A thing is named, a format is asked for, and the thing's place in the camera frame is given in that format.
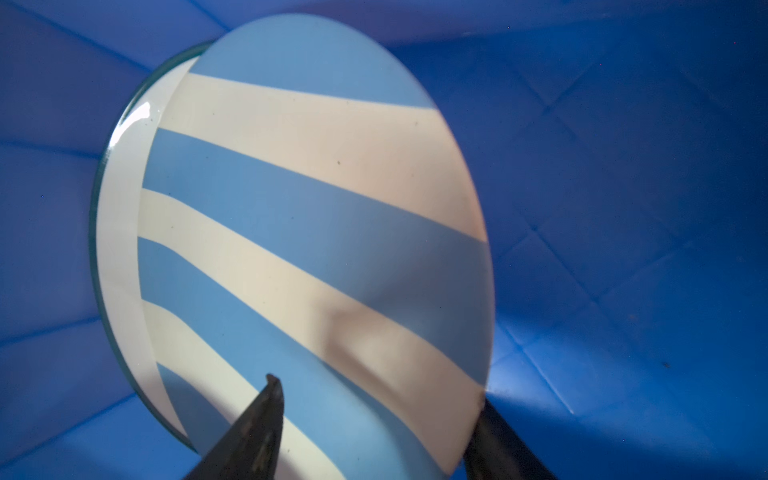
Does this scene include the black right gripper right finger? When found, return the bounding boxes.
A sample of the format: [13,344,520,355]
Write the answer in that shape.
[463,399,556,480]

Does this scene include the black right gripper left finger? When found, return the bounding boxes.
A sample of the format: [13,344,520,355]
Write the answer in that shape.
[184,374,284,480]

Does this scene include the blue white striped plate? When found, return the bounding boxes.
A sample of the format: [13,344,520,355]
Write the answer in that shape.
[138,14,494,479]

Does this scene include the blue plastic bin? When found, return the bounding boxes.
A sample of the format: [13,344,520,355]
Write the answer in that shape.
[1,1,767,479]

